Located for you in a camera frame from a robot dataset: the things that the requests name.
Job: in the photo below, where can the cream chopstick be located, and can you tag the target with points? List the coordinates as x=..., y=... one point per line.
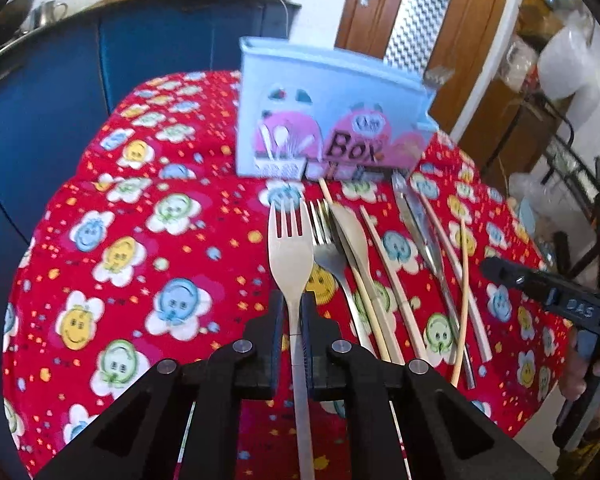
x=390, y=280
x=482, y=342

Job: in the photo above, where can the metal kettle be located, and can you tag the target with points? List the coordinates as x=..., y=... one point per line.
x=47, y=14

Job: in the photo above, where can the curved bamboo stick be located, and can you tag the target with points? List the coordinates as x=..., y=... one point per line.
x=465, y=280

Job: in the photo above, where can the person's right hand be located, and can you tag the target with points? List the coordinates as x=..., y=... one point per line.
x=572, y=370

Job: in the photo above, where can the metal bowl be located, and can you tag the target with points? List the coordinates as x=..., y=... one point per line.
x=15, y=15

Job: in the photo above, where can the metal tongs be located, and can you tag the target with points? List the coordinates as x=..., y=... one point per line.
x=420, y=225

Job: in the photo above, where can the light blue utensil box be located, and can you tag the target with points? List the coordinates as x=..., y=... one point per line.
x=330, y=90

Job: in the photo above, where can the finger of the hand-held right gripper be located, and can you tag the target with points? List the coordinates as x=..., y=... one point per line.
x=515, y=275

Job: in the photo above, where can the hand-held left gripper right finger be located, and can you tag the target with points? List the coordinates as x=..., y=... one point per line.
x=307, y=312

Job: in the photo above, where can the cream plastic fork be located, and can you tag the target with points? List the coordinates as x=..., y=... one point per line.
x=290, y=260

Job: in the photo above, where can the blue cabinet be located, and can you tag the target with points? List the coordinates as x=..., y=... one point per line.
x=40, y=110

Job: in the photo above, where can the black metal rack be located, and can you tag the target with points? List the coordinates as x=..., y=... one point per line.
x=570, y=130

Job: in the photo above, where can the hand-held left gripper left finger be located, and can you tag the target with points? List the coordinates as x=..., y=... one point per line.
x=278, y=312

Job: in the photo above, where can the wooden door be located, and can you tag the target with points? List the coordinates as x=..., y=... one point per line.
x=460, y=10

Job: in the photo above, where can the thin bamboo chopstick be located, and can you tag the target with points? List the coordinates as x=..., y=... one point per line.
x=325, y=192

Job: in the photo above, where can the metal fork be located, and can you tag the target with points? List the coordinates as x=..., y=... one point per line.
x=330, y=260

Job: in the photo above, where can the red floral tablecloth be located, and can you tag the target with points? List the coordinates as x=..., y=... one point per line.
x=130, y=210

